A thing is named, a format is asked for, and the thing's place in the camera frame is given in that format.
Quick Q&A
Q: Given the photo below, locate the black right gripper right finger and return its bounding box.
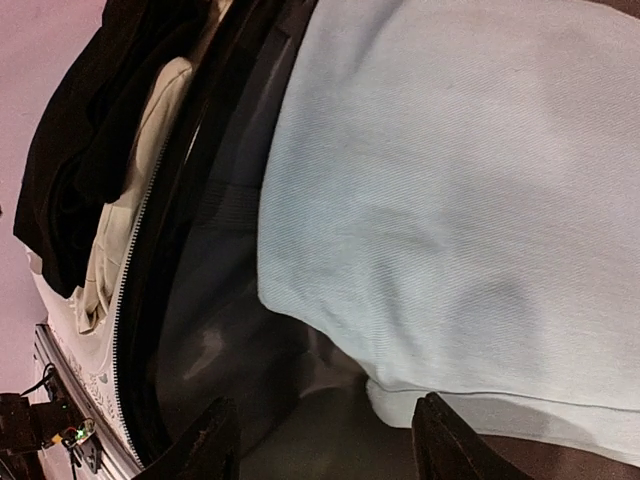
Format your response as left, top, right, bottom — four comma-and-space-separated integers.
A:
411, 392, 529, 480

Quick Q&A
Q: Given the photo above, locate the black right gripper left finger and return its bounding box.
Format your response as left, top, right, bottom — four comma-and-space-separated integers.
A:
134, 398, 240, 480

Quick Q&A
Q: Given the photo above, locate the pink and teal kids suitcase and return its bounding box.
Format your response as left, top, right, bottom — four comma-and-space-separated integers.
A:
112, 0, 640, 480

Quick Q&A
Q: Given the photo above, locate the black garment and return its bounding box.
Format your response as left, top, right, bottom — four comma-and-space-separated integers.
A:
13, 0, 211, 298

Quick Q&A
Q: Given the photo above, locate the beige garment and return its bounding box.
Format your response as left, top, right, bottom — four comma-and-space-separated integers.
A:
72, 57, 194, 335

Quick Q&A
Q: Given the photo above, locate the floral patterned table mat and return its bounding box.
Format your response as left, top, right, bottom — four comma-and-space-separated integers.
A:
47, 299, 130, 449

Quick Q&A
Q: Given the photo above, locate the pale blue denim garment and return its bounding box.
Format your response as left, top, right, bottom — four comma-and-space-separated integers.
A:
257, 1, 639, 465

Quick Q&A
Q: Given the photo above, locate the aluminium front rail frame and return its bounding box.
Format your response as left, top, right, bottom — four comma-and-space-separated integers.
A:
34, 324, 141, 479

